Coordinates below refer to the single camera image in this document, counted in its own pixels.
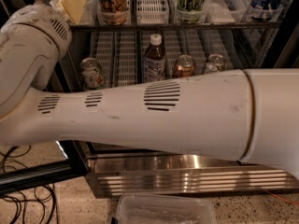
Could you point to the tall orange drink can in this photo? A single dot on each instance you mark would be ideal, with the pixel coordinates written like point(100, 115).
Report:
point(113, 12)

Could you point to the tall green drink can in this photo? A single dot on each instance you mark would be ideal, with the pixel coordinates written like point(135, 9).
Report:
point(189, 11)

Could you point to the stainless steel display fridge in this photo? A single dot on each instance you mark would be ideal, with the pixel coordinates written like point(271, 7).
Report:
point(115, 170)

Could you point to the clear plastic storage bin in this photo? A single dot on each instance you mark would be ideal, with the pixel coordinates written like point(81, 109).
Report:
point(161, 209)

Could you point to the white shelf tray empty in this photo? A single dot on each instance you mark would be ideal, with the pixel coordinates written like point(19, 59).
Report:
point(152, 12)

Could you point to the white green can right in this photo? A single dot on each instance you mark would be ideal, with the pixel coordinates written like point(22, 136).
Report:
point(214, 63)

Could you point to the white green can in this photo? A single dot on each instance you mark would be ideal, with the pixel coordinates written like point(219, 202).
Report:
point(92, 74)
point(214, 63)

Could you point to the open glass fridge door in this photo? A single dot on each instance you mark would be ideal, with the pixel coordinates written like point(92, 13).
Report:
point(73, 165)

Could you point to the white green can left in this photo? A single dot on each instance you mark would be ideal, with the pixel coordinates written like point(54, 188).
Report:
point(92, 74)

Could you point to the brown tea bottle white cap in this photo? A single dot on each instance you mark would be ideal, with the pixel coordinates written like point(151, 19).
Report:
point(154, 59)

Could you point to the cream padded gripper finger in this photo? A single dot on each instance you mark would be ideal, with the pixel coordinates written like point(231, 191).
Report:
point(71, 10)

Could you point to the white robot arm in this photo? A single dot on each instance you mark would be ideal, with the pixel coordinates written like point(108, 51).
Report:
point(251, 116)

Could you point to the copper gold can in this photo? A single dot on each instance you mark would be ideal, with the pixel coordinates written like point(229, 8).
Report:
point(184, 66)

